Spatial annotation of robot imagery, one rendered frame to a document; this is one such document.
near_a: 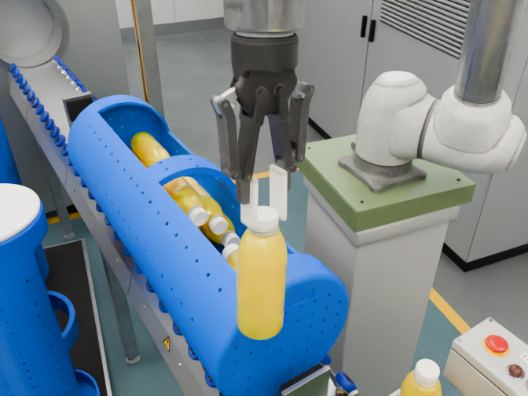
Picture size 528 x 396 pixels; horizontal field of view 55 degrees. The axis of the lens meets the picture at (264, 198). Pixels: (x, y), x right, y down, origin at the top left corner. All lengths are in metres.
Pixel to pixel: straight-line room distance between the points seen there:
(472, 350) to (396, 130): 0.57
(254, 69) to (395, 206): 0.84
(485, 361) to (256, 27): 0.67
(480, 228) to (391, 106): 1.46
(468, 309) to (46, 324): 1.87
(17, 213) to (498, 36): 1.18
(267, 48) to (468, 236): 2.20
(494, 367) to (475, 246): 1.79
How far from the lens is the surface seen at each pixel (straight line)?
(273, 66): 0.56
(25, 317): 1.53
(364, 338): 1.66
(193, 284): 0.90
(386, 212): 1.33
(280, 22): 0.55
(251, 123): 0.59
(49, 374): 1.70
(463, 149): 1.27
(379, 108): 1.30
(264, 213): 0.66
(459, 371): 1.01
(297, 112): 0.63
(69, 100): 1.92
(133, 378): 2.29
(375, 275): 1.47
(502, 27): 1.13
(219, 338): 0.84
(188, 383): 1.16
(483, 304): 2.70
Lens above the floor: 1.81
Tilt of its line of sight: 35 degrees down
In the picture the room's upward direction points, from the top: straight up
